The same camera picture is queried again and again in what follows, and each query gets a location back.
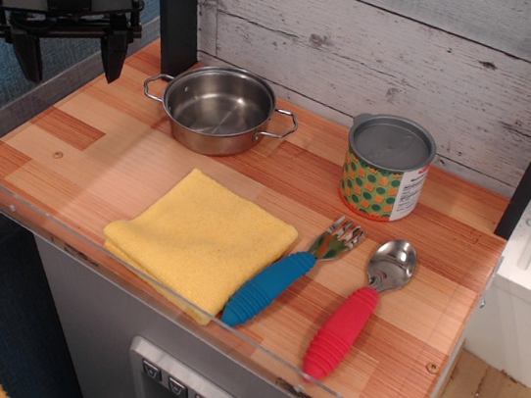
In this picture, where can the grey toy fridge cabinet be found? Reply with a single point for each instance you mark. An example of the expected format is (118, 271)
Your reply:
(101, 312)

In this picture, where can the yellow folded rag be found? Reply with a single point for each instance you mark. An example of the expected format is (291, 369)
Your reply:
(199, 243)

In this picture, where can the silver steel pot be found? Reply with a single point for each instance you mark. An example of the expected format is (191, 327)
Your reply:
(220, 111)

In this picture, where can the silver dispenser panel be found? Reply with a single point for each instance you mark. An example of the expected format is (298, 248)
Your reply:
(157, 374)

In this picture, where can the blue handled fork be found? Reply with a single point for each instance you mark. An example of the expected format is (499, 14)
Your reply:
(262, 289)

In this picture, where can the green orange patterned can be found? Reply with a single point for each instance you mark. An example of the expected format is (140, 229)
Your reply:
(385, 166)

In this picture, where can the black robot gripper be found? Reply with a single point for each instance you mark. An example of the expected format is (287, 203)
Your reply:
(115, 22)

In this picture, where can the clear acrylic table guard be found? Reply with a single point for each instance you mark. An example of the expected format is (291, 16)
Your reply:
(72, 161)

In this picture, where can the red handled spoon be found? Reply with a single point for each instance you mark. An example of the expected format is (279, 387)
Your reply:
(389, 268)

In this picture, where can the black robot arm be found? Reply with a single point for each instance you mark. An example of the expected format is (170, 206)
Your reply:
(115, 23)

